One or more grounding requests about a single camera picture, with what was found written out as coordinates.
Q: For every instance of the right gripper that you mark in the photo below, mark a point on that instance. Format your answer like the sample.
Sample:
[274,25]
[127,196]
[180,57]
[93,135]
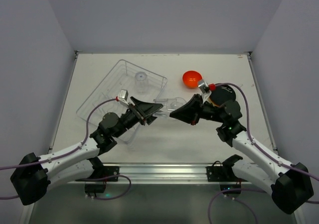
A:
[200,108]

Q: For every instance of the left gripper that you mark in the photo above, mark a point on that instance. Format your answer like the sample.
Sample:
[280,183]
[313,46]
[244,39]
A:
[137,112]

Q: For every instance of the clear cup back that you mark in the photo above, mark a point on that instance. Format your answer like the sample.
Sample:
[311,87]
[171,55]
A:
[169,105]

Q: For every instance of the clear cup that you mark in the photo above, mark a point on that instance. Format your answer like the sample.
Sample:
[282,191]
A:
[141,82]
[169,105]

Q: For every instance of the orange bowl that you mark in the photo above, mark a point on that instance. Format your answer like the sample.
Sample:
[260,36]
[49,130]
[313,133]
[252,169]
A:
[191,79]

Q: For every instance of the black plate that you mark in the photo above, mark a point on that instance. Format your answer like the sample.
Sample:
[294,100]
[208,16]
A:
[223,93]

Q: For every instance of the orange plate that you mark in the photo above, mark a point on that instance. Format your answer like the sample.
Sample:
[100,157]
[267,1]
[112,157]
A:
[215,102]

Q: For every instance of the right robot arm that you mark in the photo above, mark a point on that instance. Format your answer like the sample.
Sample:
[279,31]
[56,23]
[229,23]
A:
[288,184]

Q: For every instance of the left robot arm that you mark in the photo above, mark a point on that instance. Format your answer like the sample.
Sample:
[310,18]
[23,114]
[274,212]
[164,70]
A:
[36,174]

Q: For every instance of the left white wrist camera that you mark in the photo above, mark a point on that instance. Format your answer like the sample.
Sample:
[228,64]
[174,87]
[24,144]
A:
[123,96]

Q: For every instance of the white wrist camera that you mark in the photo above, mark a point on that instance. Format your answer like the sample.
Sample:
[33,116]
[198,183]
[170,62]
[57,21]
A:
[205,90]
[123,96]

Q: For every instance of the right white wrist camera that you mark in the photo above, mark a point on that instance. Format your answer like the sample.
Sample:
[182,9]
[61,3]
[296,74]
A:
[205,90]

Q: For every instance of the clear wire dish rack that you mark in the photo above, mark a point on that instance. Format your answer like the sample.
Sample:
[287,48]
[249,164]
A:
[121,76]

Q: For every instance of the aluminium rail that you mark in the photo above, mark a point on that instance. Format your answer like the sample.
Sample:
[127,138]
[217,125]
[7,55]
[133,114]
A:
[147,173]

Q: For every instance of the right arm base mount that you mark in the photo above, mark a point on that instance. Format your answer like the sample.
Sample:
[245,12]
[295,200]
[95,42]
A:
[219,175]

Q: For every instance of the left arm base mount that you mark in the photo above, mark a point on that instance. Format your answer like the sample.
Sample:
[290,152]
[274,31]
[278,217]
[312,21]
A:
[107,175]

